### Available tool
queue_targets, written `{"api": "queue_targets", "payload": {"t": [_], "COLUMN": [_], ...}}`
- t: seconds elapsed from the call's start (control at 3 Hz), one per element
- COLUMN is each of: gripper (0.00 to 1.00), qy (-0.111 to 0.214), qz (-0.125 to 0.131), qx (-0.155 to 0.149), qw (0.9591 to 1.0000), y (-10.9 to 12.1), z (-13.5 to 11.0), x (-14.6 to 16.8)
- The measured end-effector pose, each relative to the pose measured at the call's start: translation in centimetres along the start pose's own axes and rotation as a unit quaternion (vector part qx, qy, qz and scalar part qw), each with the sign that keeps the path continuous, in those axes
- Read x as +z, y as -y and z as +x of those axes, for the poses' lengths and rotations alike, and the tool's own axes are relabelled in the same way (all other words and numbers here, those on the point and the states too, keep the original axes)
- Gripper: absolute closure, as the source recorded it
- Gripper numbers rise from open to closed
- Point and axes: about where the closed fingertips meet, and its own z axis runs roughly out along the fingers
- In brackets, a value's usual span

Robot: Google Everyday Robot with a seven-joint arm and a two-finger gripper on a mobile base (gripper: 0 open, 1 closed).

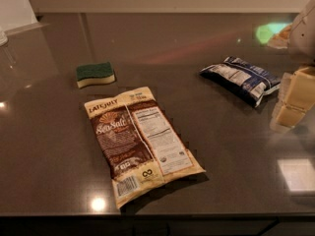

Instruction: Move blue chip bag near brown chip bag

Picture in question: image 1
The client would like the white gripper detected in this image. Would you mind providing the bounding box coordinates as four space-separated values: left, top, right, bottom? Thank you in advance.
270 0 315 132

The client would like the blue chip bag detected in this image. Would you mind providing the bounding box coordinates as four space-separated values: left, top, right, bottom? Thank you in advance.
199 56 281 107

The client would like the brown chip bag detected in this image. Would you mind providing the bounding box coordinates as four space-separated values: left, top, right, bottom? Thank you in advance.
85 87 204 207

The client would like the green yellow sponge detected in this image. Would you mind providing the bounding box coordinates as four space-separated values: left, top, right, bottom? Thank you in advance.
76 62 115 89

